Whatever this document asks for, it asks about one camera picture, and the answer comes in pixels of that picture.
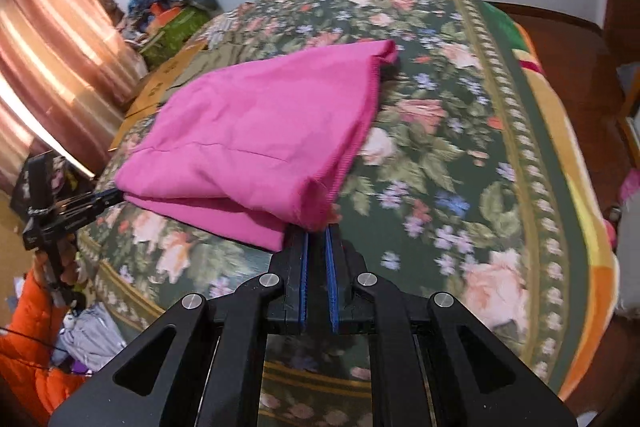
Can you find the pink cloth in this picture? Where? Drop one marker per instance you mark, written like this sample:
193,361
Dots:
630,184

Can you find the person's orange sleeved forearm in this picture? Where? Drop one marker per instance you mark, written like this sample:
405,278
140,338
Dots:
30,347

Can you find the cardboard box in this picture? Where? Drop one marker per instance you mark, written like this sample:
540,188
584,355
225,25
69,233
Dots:
165,82

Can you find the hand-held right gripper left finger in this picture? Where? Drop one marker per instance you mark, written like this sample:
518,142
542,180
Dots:
301,279

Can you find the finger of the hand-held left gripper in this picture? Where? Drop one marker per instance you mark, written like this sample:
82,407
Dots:
102,198

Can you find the green bag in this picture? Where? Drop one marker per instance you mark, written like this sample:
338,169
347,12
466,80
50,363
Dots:
175,29

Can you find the floral blanket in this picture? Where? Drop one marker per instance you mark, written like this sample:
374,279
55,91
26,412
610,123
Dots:
450,157

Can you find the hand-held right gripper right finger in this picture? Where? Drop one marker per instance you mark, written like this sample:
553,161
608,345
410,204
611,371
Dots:
332,279

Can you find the pink curtain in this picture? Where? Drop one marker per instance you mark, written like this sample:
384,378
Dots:
55,57

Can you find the person's left hand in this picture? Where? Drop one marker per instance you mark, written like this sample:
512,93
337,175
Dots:
60,264

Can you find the pile of clothes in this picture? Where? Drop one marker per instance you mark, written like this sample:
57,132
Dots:
165,2

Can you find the pink pants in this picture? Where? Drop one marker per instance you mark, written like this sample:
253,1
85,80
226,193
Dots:
250,147

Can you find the grey cloth on floor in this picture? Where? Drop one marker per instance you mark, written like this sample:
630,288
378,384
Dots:
90,337

